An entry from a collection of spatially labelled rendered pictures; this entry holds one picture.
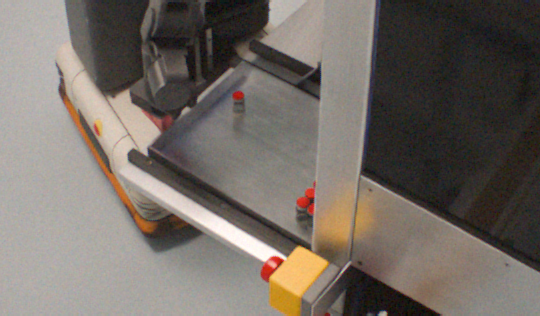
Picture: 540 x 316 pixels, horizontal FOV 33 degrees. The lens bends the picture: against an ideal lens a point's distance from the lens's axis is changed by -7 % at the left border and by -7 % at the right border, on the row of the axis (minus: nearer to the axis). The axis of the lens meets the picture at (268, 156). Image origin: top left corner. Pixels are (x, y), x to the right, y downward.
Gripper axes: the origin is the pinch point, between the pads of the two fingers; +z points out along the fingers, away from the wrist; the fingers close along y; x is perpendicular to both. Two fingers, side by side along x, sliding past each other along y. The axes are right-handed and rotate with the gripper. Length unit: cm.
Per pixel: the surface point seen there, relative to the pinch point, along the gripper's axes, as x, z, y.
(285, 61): 26.1, 0.4, 6.3
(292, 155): 9.3, 2.0, 19.6
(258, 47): 26.2, 0.3, 0.1
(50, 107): 47, 91, -97
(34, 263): 1, 91, -58
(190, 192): -8.0, 0.5, 11.8
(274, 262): -18.1, -11.4, 35.4
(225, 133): 6.7, 2.1, 7.5
